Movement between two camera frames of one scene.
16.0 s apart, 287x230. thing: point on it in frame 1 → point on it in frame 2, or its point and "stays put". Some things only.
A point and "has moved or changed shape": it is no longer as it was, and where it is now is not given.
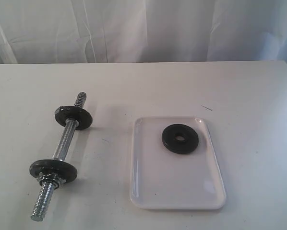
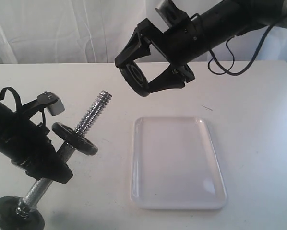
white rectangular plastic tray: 161,179 stays put
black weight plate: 63,168 has moved or changed shape
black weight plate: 179,138 → 136,79
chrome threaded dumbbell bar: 45,189 → 94,112
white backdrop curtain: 53,31 stays put
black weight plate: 84,116 → 78,142
